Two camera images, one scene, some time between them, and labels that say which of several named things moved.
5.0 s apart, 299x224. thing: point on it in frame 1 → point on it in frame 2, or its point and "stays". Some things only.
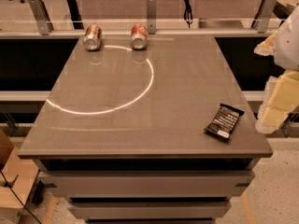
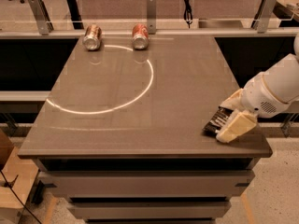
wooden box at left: x=17 y=175 stays
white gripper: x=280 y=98 → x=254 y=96
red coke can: x=138 y=36 stays
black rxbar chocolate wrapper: x=222 y=121 stays
